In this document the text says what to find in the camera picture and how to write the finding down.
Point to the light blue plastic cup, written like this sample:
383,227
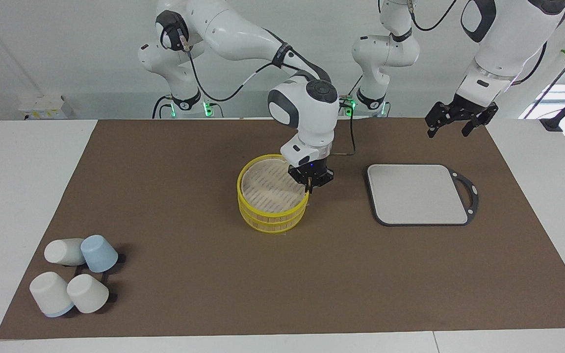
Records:
98,252

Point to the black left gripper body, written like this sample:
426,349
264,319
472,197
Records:
464,112

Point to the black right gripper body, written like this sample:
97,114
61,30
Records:
312,169

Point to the yellow bamboo steamer base tier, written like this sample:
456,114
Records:
272,229

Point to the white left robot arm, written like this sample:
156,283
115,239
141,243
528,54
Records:
503,44

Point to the brown table mat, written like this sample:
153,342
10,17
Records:
189,294

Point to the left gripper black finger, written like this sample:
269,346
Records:
474,124
434,122

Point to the white perforated steamer liner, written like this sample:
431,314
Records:
268,189

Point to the white plastic cup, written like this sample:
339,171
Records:
51,293
88,293
64,251

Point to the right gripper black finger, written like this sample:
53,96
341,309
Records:
319,180
306,181

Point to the white box with yellow label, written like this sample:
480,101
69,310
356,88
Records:
42,108

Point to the white cutting board grey rim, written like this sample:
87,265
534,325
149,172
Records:
415,196

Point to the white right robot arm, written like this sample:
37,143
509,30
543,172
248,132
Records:
233,34

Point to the black cup rack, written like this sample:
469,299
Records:
112,297

